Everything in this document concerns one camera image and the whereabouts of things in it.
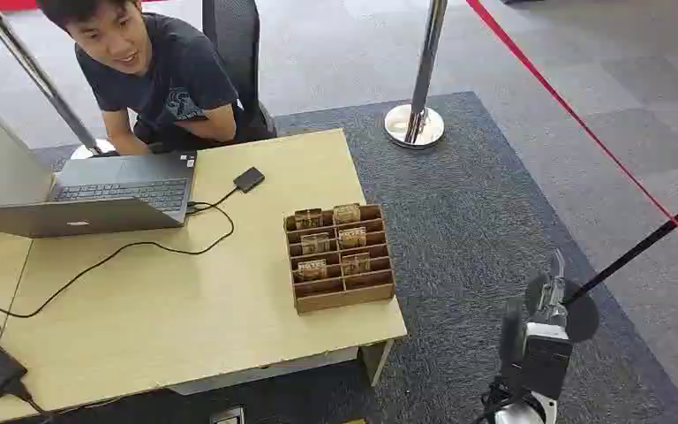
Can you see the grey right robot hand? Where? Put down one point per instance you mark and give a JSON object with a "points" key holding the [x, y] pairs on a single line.
{"points": [[546, 363]]}

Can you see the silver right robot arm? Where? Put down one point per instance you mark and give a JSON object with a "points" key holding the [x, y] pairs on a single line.
{"points": [[520, 412]]}

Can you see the dark grey carpet mat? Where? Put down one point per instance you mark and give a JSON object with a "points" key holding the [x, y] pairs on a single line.
{"points": [[467, 234]]}

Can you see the wooden card box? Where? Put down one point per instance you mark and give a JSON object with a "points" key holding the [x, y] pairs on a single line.
{"points": [[345, 295]]}

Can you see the card with printed label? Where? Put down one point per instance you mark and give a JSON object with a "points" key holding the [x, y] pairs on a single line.
{"points": [[347, 213], [308, 219], [352, 237], [315, 243], [312, 270], [355, 264]]}

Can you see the red barrier belt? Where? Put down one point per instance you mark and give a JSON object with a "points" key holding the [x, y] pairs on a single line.
{"points": [[573, 114]]}

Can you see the black external drive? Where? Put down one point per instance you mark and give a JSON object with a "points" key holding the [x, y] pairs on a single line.
{"points": [[249, 179]]}

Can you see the black office chair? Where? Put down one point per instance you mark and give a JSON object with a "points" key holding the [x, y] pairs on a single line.
{"points": [[235, 52]]}

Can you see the grey open laptop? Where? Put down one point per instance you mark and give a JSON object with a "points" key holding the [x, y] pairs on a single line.
{"points": [[122, 190]]}

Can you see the person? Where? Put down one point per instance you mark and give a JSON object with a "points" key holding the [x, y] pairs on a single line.
{"points": [[181, 76]]}

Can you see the black stanchion post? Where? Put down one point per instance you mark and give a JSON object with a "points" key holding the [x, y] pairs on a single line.
{"points": [[637, 249]]}

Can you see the pale desk leg frame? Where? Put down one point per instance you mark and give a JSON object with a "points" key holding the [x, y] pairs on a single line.
{"points": [[339, 363]]}

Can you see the chrome stanchion post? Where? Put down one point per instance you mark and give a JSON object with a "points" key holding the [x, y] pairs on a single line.
{"points": [[35, 73], [424, 70]]}

